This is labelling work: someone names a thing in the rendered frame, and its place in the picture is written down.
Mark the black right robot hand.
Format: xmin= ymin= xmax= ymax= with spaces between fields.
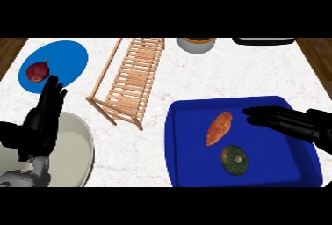
xmin=241 ymin=105 xmax=332 ymax=156

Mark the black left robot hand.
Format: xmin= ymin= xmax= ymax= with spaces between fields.
xmin=0 ymin=75 xmax=69 ymax=163

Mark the blue tray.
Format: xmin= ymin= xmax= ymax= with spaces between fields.
xmin=164 ymin=95 xmax=325 ymax=188

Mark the dark green squash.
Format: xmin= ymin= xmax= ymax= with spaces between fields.
xmin=220 ymin=144 xmax=251 ymax=177

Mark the wooden tiered shelf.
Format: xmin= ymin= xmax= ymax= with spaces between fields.
xmin=84 ymin=37 xmax=167 ymax=132

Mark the pale grey bowl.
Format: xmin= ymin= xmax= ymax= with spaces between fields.
xmin=0 ymin=111 xmax=96 ymax=188

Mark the orange sweet potato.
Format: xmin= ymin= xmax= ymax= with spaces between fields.
xmin=205 ymin=111 xmax=233 ymax=147

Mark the dark red fruit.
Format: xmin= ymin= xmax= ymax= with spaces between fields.
xmin=25 ymin=57 xmax=50 ymax=83

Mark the blue oval plate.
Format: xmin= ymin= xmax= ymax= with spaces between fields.
xmin=16 ymin=40 xmax=90 ymax=95

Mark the black appliance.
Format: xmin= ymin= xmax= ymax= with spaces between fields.
xmin=230 ymin=37 xmax=297 ymax=46

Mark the grey pot with brown rim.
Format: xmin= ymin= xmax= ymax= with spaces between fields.
xmin=176 ymin=37 xmax=217 ymax=54

